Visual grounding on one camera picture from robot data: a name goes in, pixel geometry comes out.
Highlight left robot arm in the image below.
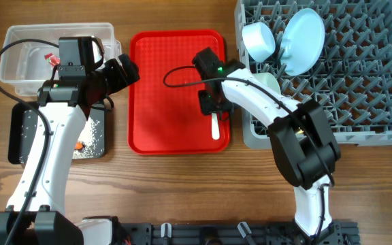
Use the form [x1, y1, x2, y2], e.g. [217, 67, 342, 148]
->
[0, 36, 140, 244]

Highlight clear plastic waste bin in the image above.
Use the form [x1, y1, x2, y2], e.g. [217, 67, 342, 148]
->
[0, 22, 122, 96]

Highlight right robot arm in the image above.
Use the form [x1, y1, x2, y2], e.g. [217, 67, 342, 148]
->
[192, 48, 341, 242]

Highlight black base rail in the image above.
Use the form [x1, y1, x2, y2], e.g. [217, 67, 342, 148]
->
[120, 220, 360, 245]

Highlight black waste tray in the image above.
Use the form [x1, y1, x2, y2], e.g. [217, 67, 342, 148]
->
[7, 101, 107, 165]

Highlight light blue plate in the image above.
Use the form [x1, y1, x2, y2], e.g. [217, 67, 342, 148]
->
[280, 8, 325, 76]

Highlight orange carrot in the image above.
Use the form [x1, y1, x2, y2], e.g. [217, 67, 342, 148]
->
[75, 142, 84, 150]

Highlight grey dishwasher rack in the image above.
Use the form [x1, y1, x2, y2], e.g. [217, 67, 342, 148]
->
[234, 0, 392, 146]

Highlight white plastic spoon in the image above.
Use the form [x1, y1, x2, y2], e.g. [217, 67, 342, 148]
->
[211, 113, 220, 140]

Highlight green bowl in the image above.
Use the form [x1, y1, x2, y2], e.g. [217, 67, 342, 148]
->
[253, 72, 281, 94]

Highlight light blue bowl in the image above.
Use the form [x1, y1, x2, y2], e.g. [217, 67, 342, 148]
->
[242, 22, 276, 63]

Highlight red serving tray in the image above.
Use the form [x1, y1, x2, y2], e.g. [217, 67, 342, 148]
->
[127, 29, 230, 155]

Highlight red snack wrapper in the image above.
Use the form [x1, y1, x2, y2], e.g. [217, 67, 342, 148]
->
[44, 53, 61, 67]

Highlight white rice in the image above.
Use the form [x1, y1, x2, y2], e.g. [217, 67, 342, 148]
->
[18, 108, 103, 163]

